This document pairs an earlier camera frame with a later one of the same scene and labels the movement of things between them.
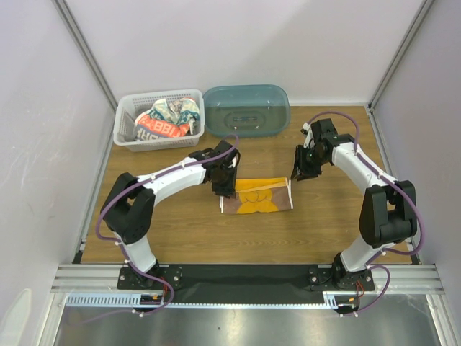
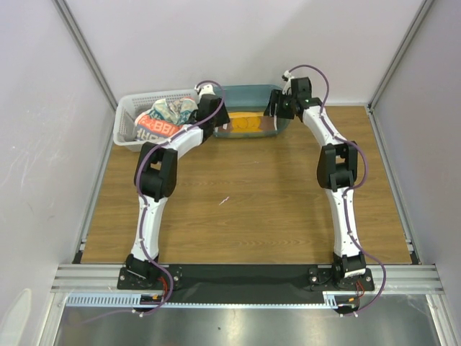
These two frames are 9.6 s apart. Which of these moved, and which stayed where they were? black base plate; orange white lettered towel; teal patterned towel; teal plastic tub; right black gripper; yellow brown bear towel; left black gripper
Moved: yellow brown bear towel; left black gripper; right black gripper
Stayed: orange white lettered towel; teal plastic tub; black base plate; teal patterned towel
